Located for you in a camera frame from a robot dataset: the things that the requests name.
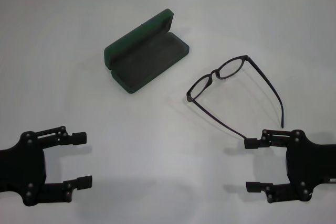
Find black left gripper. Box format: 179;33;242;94
0;126;93;207

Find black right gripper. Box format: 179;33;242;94
244;129;336;204

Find black glasses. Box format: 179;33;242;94
186;55;285;141

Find green glasses case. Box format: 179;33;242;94
103;8;190;95

